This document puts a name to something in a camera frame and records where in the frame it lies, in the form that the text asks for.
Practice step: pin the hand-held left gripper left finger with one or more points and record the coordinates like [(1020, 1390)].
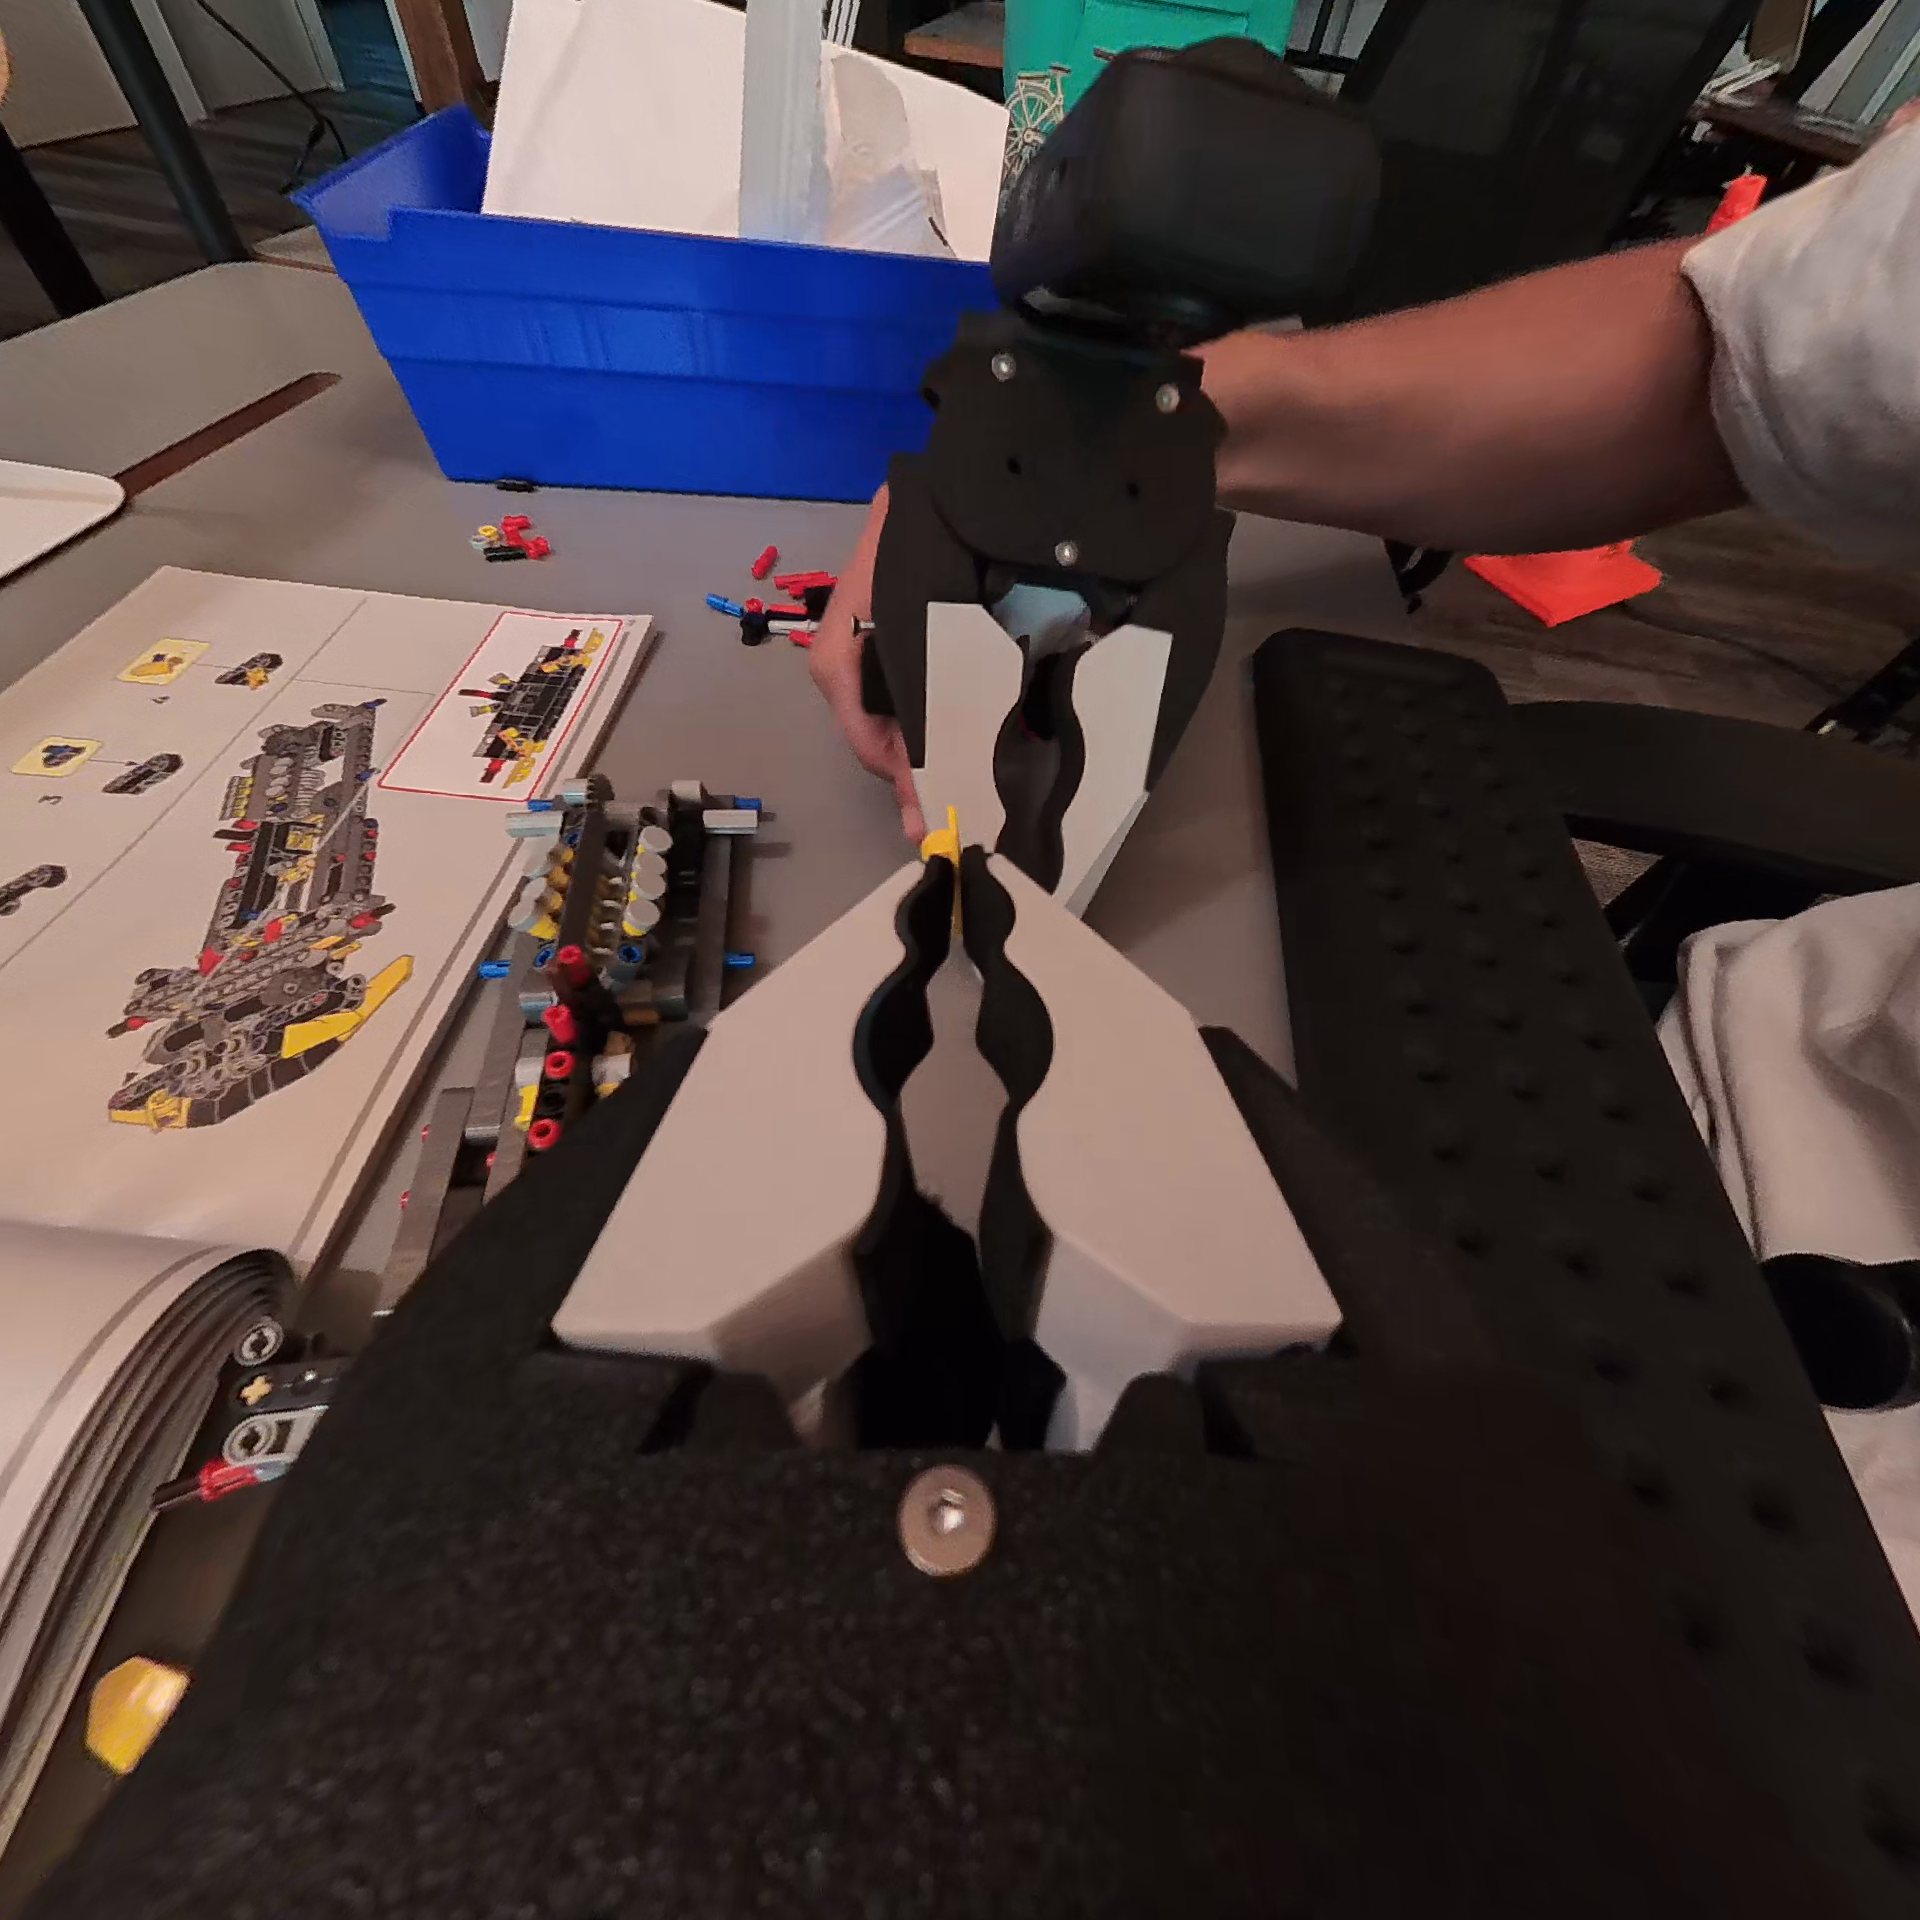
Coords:
[(749, 1154)]

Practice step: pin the yellow lego panel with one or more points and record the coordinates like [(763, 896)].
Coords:
[(136, 1712)]

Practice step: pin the black mesh chair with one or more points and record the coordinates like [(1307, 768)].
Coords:
[(1529, 105)]

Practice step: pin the blue plastic bin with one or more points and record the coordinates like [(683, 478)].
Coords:
[(629, 359)]

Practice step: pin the lego car chassis assembly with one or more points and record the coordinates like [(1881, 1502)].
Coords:
[(598, 914)]

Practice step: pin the teal bag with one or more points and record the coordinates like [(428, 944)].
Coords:
[(1141, 31)]

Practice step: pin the black dimpled foam pad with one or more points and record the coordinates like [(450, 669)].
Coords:
[(1470, 1049)]

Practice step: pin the person's right hand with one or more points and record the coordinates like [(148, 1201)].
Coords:
[(853, 676)]

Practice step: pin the person's right forearm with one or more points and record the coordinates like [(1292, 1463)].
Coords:
[(1470, 406)]

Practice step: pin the white paper bag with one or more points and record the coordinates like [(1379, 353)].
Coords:
[(629, 105)]

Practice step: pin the small red lego cluster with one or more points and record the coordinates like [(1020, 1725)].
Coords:
[(510, 540)]

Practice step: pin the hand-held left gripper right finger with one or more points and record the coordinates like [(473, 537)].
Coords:
[(1170, 1184)]

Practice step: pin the pile of lego pins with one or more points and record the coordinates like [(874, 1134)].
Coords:
[(772, 608)]

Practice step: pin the lego instruction booklet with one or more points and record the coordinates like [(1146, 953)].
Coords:
[(181, 975)]

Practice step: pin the yellow lego piece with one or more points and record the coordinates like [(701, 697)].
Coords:
[(941, 844)]

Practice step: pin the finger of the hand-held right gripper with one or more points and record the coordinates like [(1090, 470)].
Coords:
[(1118, 735), (961, 704)]

